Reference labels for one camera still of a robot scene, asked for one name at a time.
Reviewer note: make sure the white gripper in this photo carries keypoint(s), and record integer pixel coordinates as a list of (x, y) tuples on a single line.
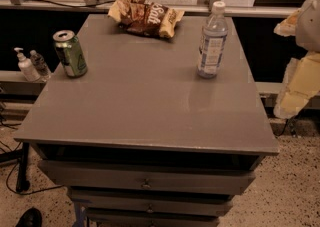
[(310, 26)]

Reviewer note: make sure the blue label plastic water bottle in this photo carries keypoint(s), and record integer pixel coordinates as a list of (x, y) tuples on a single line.
[(213, 37)]

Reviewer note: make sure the small clear bottle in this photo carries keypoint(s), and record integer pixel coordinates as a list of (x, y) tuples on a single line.
[(40, 65)]

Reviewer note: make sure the white pump dispenser bottle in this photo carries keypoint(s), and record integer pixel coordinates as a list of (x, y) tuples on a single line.
[(26, 66)]

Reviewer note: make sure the brown chip bag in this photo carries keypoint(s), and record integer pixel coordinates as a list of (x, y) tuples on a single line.
[(146, 18)]

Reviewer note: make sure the grey drawer cabinet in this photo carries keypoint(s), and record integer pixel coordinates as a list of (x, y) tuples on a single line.
[(141, 139)]

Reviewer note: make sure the green soda can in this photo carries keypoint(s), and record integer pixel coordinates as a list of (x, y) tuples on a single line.
[(69, 52)]

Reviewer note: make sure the black table leg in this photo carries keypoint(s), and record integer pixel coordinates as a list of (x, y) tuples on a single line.
[(22, 182)]

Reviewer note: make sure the black shoe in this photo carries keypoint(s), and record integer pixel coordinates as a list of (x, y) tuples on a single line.
[(31, 218)]

